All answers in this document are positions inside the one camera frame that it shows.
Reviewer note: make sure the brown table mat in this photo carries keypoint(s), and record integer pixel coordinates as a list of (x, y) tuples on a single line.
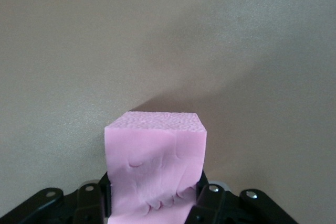
[(78, 51)]

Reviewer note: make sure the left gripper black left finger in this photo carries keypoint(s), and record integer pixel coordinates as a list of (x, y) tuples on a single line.
[(86, 205)]

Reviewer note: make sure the pink foam cube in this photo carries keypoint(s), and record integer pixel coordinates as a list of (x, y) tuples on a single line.
[(155, 155)]

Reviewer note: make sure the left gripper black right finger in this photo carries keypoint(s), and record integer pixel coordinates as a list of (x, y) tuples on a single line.
[(218, 205)]

